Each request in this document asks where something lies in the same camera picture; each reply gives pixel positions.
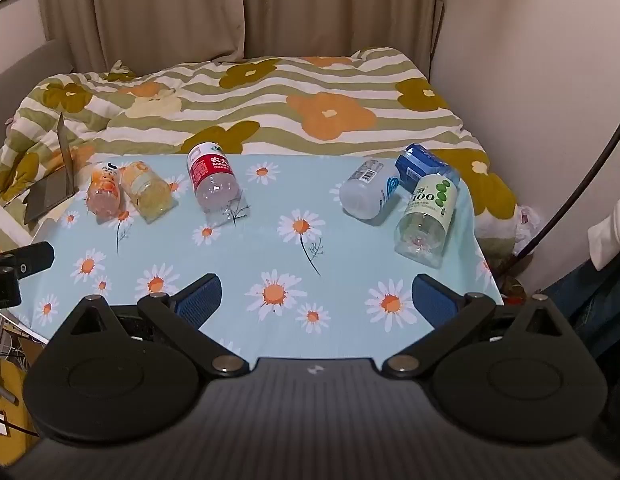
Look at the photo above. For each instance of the yellow label plastic bottle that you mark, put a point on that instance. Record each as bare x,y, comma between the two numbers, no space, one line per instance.
144,189

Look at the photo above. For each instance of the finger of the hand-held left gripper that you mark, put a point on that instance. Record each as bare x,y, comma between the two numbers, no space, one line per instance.
32,257

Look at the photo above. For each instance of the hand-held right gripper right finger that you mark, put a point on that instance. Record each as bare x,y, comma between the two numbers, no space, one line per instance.
432,302

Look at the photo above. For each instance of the striped floral blanket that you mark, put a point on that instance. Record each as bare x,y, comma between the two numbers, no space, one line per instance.
290,105

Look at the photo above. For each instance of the yellow bag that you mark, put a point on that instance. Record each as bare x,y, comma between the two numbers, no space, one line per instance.
9,395

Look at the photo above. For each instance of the grey laptop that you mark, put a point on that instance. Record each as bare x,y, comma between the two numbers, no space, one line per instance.
49,192

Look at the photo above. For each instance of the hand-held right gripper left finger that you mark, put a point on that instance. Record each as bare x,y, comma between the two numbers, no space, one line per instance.
198,302

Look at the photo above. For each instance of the person's white garment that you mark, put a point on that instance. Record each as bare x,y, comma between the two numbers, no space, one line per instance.
612,235

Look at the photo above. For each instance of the blue label plastic bottle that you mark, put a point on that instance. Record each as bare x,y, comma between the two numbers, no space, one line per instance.
425,162

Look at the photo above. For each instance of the green label plastic bottle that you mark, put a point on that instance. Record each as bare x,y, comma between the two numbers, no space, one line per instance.
425,220

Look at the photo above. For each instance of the light blue daisy tablecloth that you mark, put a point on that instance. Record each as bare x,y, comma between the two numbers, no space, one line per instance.
290,260

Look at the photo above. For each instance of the person's blue jeans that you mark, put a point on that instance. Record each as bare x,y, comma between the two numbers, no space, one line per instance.
600,310

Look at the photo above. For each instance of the grey sofa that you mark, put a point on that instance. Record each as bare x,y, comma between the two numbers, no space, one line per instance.
19,75

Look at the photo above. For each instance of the white plastic bag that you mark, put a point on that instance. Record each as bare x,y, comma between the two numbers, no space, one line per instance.
525,222

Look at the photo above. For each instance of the white label plastic bottle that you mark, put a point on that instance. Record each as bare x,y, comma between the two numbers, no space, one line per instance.
365,190

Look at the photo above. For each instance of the beige curtain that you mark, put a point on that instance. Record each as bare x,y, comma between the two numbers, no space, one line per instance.
139,5
340,5

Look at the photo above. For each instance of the red label plastic bottle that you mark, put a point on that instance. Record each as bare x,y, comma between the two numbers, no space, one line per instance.
212,172

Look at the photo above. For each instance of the orange label plastic bottle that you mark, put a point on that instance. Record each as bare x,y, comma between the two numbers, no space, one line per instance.
103,192

